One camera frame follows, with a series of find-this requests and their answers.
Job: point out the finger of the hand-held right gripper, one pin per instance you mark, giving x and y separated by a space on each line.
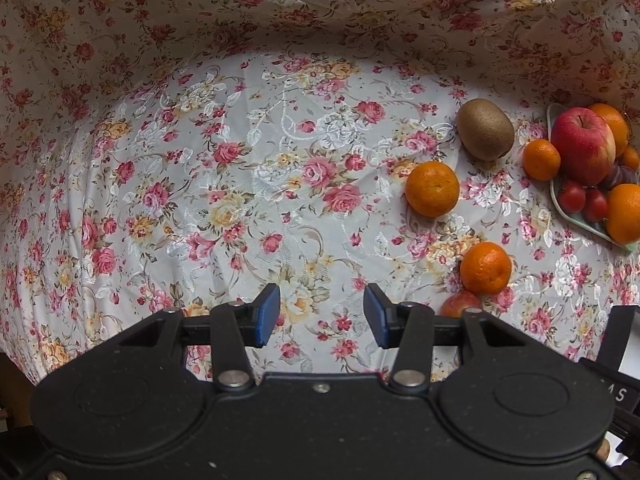
620 340

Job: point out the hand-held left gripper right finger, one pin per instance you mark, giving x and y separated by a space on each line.
375 317

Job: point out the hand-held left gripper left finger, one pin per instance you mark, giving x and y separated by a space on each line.
267 317

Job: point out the red brown plum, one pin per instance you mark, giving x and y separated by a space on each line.
457 305

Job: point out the small mandarin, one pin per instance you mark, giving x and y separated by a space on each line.
485 267
432 189
541 160

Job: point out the brown kiwi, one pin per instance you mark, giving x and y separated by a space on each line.
485 129

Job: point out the large bumpy orange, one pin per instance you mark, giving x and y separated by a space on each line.
625 212

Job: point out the pale green plate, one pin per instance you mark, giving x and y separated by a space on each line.
575 220

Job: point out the cherry tomato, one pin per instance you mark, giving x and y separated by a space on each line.
595 205
571 195

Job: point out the purple plum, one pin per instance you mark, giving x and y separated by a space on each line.
617 176

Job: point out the floral tablecloth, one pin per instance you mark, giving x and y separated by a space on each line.
200 160

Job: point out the dark red plum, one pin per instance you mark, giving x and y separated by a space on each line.
631 157

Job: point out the red apple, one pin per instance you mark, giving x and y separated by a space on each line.
582 146

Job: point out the round orange with stem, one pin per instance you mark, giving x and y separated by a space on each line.
617 127

